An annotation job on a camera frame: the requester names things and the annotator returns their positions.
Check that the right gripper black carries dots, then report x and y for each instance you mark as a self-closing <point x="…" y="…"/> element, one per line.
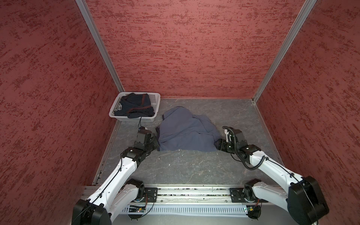
<point x="221" y="143"/>

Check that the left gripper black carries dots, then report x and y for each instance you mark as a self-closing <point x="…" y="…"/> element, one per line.
<point x="156" y="144"/>

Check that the grey-blue tank top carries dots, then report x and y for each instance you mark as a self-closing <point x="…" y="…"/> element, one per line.
<point x="180" y="129"/>

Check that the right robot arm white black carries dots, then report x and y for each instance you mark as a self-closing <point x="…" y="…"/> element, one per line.
<point x="300" y="196"/>

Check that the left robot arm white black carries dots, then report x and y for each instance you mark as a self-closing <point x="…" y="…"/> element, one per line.
<point x="113" y="196"/>

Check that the dark navy maroon-trimmed tank top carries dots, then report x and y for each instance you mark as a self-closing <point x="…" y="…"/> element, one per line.
<point x="134" y="106"/>

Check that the white plastic laundry basket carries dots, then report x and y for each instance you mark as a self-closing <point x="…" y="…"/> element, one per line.
<point x="155" y="100"/>

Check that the left small circuit board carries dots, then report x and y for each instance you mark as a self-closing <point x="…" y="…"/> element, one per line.
<point x="137" y="209"/>

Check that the small circuit board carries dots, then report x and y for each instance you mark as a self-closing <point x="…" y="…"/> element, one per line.
<point x="250" y="209"/>
<point x="137" y="209"/>

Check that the right small circuit board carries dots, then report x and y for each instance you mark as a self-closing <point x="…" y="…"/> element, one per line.
<point x="250" y="209"/>

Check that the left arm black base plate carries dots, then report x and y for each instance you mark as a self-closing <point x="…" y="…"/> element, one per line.
<point x="148" y="194"/>

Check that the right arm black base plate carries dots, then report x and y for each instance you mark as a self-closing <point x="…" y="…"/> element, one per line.
<point x="239" y="194"/>

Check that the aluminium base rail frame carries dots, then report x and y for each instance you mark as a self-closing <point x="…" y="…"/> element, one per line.
<point x="168" y="195"/>

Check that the white perforated cable duct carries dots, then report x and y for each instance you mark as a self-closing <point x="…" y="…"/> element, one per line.
<point x="190" y="210"/>

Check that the aluminium corner post left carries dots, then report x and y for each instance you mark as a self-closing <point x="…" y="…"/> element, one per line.
<point x="99" y="42"/>

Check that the aluminium corner post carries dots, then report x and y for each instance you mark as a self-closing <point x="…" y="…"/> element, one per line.
<point x="295" y="28"/>
<point x="99" y="42"/>

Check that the aluminium corner post right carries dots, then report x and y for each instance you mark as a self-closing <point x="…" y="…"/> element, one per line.
<point x="295" y="28"/>

